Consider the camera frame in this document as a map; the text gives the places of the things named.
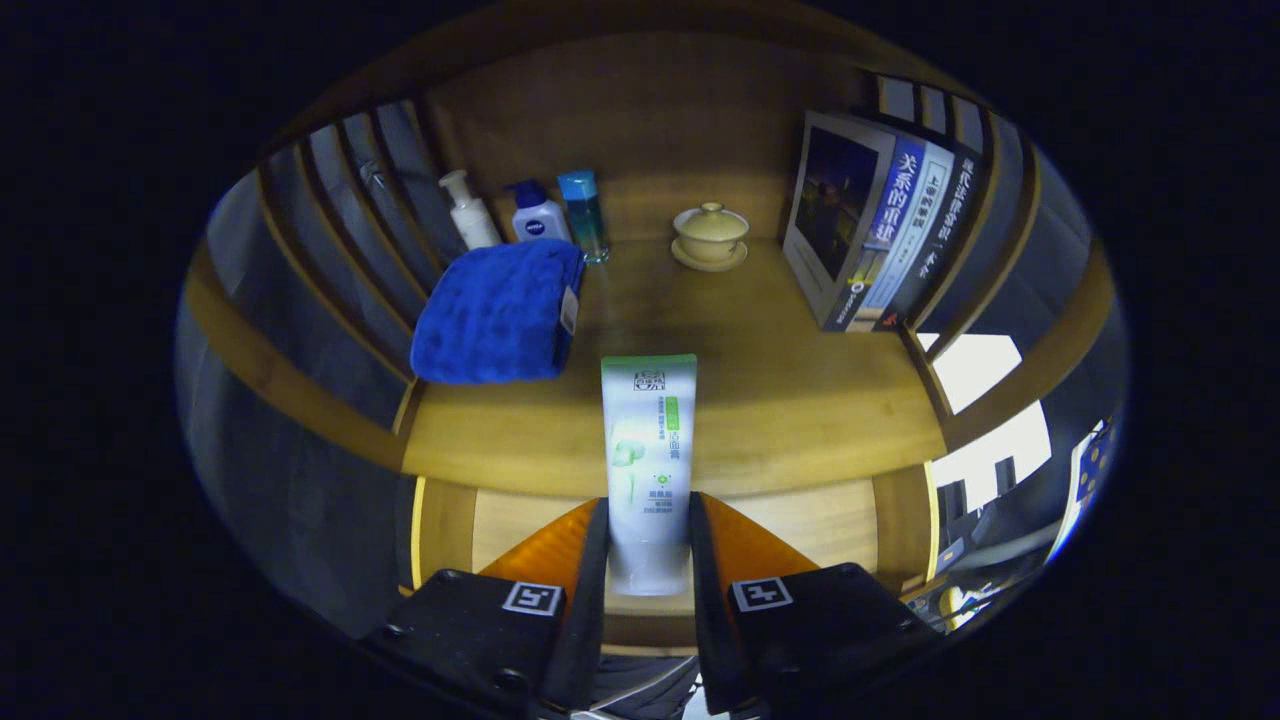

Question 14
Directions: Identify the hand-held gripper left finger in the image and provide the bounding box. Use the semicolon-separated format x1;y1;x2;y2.
360;498;611;716

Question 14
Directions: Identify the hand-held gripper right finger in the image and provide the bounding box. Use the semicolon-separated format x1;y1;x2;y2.
688;490;941;716

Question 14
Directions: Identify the wooden drawer with black knob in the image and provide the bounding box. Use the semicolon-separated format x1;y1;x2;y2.
410;475;941;656

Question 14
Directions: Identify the white and green tube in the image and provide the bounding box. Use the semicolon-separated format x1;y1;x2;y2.
601;354;699;598

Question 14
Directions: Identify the wooden countertop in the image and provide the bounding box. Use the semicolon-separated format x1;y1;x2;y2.
402;238;948;499

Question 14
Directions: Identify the wooden cabinet with slatted sides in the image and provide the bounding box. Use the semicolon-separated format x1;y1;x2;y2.
180;0;1116;641

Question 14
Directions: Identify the blue folded towel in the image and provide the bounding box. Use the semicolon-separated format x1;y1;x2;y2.
409;238;587;386

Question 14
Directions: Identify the black backdrop cloth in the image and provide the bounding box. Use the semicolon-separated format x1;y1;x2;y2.
180;100;441;641

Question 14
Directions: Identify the yellow lidded tea cup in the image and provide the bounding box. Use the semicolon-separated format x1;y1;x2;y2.
670;202;750;273

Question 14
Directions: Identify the white lotion bottle blue cap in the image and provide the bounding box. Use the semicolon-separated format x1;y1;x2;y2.
504;179;573;244

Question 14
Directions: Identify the teal clear bottle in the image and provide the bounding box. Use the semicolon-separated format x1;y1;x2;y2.
556;170;611;265

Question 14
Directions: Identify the white pump bottle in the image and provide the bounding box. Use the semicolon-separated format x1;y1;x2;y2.
438;169;503;251

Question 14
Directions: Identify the blue gold-dotted gift bag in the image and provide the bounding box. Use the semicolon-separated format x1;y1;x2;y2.
1072;420;1117;513

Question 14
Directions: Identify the book with blue spine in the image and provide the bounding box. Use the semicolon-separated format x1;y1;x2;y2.
781;110;928;333

